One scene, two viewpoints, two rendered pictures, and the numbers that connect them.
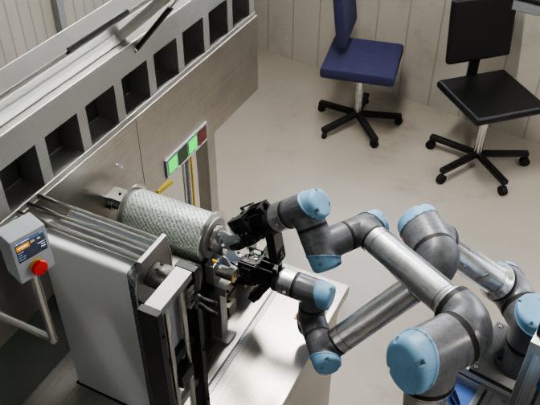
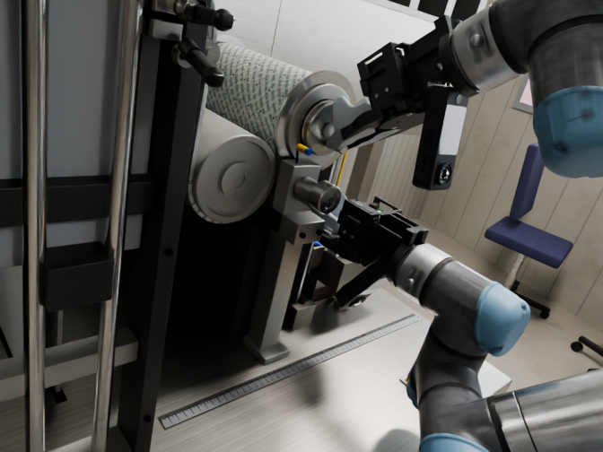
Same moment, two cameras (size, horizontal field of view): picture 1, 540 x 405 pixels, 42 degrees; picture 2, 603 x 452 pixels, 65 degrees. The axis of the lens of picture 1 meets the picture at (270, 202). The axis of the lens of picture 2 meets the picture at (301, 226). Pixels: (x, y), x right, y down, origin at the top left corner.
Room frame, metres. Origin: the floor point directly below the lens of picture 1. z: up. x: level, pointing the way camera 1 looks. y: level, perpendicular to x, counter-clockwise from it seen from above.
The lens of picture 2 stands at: (0.75, -0.05, 1.38)
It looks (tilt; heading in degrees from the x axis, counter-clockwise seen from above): 23 degrees down; 17
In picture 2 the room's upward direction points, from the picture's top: 14 degrees clockwise
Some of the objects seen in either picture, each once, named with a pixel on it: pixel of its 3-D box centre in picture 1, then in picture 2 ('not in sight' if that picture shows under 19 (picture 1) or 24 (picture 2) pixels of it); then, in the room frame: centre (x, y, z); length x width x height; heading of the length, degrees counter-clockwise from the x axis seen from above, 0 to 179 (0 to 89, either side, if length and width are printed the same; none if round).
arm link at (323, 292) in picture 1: (312, 292); (473, 308); (1.31, -0.12, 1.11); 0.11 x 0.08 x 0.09; 64
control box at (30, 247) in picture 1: (28, 250); not in sight; (0.89, 0.42, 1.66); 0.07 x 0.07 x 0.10; 47
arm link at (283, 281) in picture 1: (286, 282); (422, 273); (1.34, -0.05, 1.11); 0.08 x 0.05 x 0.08; 154
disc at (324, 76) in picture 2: (212, 237); (318, 125); (1.37, 0.15, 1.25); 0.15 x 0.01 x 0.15; 154
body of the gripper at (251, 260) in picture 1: (260, 270); (379, 239); (1.38, 0.02, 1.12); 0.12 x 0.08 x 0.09; 64
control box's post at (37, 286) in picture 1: (42, 305); not in sight; (0.90, 0.43, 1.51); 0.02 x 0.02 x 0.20
